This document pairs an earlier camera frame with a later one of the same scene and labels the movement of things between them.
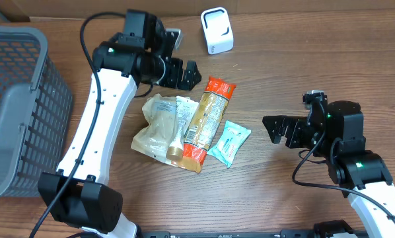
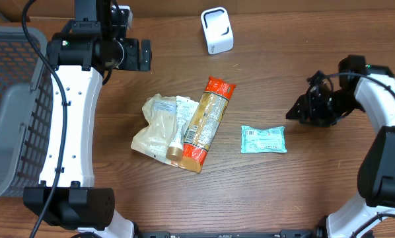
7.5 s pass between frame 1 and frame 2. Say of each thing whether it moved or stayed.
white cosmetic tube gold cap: stayed
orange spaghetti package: stayed
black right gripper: moved
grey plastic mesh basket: stayed
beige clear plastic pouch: stayed
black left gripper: moved
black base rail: stayed
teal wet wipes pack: moved
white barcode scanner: stayed
